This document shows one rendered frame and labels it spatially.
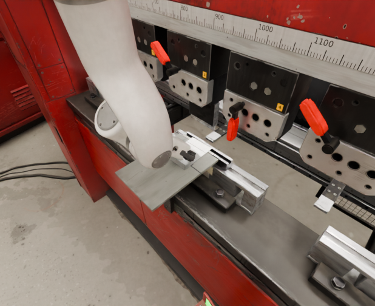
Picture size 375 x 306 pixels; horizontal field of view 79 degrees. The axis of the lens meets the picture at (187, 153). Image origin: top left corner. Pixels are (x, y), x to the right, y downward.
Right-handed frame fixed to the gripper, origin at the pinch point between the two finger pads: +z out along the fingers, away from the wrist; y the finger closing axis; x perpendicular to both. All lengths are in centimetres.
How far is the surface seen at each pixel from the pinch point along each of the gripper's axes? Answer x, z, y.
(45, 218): 98, 51, 101
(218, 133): -11.1, 12.1, -1.6
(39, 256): 109, 41, 76
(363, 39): -27.3, -27.4, -31.1
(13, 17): -11, -23, 86
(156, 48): -19.5, -19.9, 10.3
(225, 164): -3.1, 6.6, -11.6
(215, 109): -14.9, -4.9, -5.0
